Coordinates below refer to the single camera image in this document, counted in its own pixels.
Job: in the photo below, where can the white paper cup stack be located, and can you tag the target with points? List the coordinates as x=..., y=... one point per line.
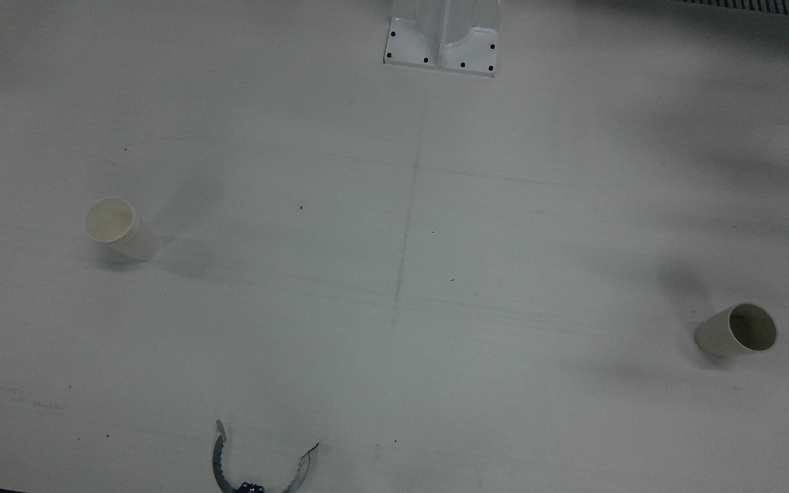
x=135, y=243

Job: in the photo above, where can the beige paper cup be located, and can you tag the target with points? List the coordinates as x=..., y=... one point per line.
x=720, y=337

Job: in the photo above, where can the metal reach grabber tool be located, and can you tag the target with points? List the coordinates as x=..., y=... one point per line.
x=217, y=462

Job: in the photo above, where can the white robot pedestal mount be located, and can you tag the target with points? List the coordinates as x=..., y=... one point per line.
x=466, y=48

